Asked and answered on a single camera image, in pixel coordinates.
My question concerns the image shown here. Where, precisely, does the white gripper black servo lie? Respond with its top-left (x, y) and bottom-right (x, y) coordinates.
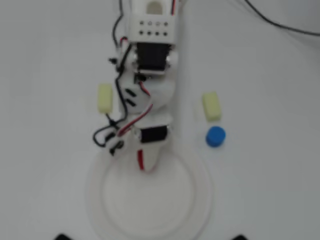
top-left (131, 116), bottom-right (174, 174)

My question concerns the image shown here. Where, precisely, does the red textured cube block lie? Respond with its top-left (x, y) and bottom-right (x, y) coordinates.
top-left (137, 149), bottom-right (147, 172)

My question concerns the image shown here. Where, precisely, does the red white servo wire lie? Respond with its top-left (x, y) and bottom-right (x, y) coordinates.
top-left (117, 36), bottom-right (154, 137)

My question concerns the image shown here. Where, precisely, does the small white wrist camera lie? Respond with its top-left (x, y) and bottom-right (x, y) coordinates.
top-left (106, 133), bottom-right (126, 156)

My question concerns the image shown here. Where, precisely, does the blue ribbed cylinder block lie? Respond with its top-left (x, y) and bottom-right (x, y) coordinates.
top-left (205, 126), bottom-right (227, 148)

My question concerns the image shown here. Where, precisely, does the pale yellow foam block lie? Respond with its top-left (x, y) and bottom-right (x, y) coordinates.
top-left (201, 91), bottom-right (223, 123)
top-left (97, 83), bottom-right (114, 115)

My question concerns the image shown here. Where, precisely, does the long black table cable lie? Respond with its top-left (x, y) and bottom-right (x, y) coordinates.
top-left (243, 0), bottom-right (320, 36)

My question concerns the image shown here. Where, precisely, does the white round plastic dish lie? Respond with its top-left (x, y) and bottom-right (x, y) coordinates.
top-left (86, 147), bottom-right (215, 240)

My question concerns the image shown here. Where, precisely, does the black camera cable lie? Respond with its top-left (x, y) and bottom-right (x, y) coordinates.
top-left (92, 0), bottom-right (137, 147)

